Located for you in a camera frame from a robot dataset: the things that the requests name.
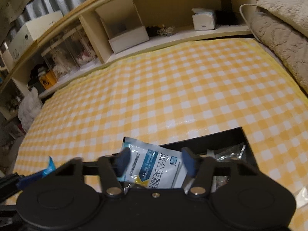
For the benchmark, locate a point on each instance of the yellow white checkered tablecloth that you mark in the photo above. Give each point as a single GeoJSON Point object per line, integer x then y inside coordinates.
{"type": "Point", "coordinates": [177, 93]}

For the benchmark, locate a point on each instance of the black storage box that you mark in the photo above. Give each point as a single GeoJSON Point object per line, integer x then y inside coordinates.
{"type": "Point", "coordinates": [239, 169]}

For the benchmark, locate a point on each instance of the tan cord teal leaf necklace bag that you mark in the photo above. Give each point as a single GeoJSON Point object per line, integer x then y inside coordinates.
{"type": "Point", "coordinates": [234, 152]}

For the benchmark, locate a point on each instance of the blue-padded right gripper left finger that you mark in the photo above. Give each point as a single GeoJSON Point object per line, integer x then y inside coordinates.
{"type": "Point", "coordinates": [110, 168]}

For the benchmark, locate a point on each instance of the small trinkets on shelf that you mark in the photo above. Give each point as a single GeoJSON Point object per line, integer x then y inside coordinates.
{"type": "Point", "coordinates": [154, 31]}

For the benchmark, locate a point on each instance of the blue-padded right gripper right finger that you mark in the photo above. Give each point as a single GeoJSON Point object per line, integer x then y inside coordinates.
{"type": "Point", "coordinates": [201, 169]}

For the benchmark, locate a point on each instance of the blue sachet packet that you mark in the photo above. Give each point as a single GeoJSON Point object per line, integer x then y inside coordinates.
{"type": "Point", "coordinates": [25, 181]}

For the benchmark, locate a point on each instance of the doll in clear case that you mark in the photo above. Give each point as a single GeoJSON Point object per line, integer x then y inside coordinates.
{"type": "Point", "coordinates": [60, 61]}
{"type": "Point", "coordinates": [81, 48]}

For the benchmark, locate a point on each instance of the wooden shelf unit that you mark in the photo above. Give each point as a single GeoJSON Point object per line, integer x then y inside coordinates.
{"type": "Point", "coordinates": [99, 32]}

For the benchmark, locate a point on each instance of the yellow box on shelf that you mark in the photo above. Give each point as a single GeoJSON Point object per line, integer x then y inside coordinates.
{"type": "Point", "coordinates": [47, 79]}

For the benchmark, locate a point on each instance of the white open cardboard box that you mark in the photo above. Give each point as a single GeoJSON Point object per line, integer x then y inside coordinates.
{"type": "Point", "coordinates": [123, 25]}

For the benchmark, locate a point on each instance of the blue white medicine sachet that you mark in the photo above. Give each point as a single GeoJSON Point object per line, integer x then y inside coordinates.
{"type": "Point", "coordinates": [153, 166]}

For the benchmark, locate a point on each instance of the white plush toy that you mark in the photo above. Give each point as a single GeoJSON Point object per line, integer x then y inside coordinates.
{"type": "Point", "coordinates": [29, 109]}

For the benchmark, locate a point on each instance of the white tissue box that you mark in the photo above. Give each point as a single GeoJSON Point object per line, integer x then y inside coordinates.
{"type": "Point", "coordinates": [203, 19]}

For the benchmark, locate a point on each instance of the white box atop shelf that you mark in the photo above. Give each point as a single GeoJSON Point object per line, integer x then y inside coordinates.
{"type": "Point", "coordinates": [31, 31]}

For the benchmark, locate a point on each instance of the beige fuzzy blanket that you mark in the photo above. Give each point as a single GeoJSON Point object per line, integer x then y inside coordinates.
{"type": "Point", "coordinates": [282, 27]}

